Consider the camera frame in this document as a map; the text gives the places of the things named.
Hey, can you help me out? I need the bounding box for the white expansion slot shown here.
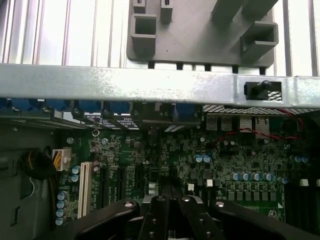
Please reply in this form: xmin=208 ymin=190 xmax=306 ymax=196
xmin=76 ymin=161 xmax=91 ymax=219

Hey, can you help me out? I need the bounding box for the green motherboard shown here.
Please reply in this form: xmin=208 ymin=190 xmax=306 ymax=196
xmin=57 ymin=124 xmax=320 ymax=226

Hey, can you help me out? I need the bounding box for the white power connector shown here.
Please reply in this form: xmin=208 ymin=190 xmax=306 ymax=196
xmin=51 ymin=147 xmax=73 ymax=173

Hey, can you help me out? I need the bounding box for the open grey PC case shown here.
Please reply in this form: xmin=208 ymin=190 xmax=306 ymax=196
xmin=0 ymin=62 xmax=320 ymax=240

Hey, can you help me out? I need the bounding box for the grey plastic parts rack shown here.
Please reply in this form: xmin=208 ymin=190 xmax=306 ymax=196
xmin=126 ymin=0 xmax=280 ymax=70

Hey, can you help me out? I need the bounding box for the red black twisted wire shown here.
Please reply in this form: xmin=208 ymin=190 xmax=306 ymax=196
xmin=211 ymin=108 xmax=306 ymax=149

